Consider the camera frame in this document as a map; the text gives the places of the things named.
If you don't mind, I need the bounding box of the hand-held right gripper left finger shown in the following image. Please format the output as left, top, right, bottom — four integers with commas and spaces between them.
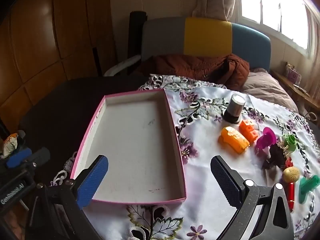
25, 155, 109, 240

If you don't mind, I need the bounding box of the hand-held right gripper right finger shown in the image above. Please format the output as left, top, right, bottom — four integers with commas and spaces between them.
210, 155, 294, 240

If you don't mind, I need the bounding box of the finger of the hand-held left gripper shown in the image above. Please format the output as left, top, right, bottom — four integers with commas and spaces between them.
25, 147, 51, 168
6, 148, 33, 168

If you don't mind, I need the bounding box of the orange curved plastic piece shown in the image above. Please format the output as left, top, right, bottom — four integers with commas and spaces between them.
218, 127, 250, 155

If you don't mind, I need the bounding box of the pink cardboard box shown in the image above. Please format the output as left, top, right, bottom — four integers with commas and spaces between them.
70, 89, 187, 204

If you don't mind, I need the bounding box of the dark wooden peg comb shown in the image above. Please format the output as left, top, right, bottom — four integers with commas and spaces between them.
261, 144, 287, 170

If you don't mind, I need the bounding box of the orange block with holes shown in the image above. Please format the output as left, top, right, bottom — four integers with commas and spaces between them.
239, 120, 259, 144

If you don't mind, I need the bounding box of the magenta plastic cup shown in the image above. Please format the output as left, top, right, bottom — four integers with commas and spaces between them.
255, 127, 277, 155

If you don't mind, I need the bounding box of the yellow embossed oval piece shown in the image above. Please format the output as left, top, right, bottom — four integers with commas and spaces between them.
282, 167, 300, 183

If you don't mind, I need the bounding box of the red tube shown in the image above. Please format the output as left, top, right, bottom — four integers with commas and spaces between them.
286, 182, 296, 212

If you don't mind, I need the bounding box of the grey cylinder jar black base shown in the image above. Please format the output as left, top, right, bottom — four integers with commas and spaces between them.
221, 94, 247, 124

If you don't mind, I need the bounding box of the green and white toy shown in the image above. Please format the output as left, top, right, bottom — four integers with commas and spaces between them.
281, 134, 298, 155

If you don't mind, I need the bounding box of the teal plastic piece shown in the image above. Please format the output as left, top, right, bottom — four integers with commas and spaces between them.
299, 176, 317, 204

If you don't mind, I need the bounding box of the white orange snack packet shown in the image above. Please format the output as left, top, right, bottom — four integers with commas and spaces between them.
2, 133, 19, 155

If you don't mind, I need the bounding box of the embroidered floral tablecloth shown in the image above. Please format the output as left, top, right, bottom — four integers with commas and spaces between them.
50, 74, 320, 240

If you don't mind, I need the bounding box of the brown quilted jacket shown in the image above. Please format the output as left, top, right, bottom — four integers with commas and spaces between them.
136, 54, 250, 92

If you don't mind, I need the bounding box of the wooden desk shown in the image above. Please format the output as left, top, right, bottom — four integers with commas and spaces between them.
271, 69, 320, 115

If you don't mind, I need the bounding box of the white chair armrest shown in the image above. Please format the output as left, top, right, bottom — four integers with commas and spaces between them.
104, 55, 142, 77

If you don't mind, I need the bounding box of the wooden wardrobe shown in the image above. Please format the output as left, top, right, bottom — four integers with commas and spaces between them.
0, 0, 118, 135

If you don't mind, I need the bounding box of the purple box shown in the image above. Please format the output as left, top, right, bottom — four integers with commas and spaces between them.
285, 62, 302, 84

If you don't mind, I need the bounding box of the multicolour upholstered chair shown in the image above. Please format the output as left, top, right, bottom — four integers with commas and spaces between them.
141, 17, 272, 73

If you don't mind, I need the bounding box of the window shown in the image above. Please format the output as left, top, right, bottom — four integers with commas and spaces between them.
237, 0, 315, 58

